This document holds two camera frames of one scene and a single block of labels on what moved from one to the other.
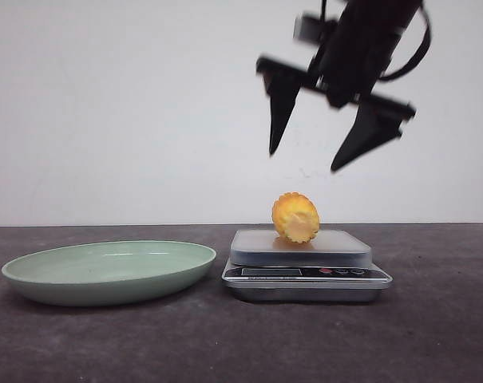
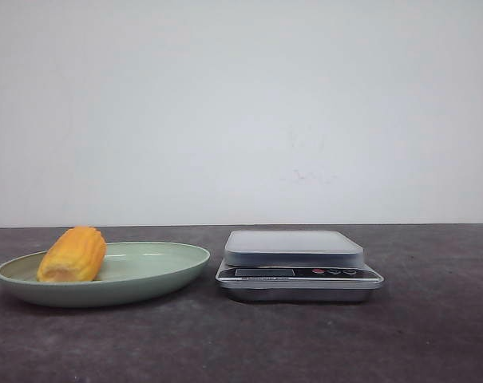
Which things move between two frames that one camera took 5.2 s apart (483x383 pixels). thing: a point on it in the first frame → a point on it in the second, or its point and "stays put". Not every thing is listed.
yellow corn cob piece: x=295 y=216 → x=78 y=254
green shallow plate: x=107 y=273 stays put
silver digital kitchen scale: x=334 y=266 stays put
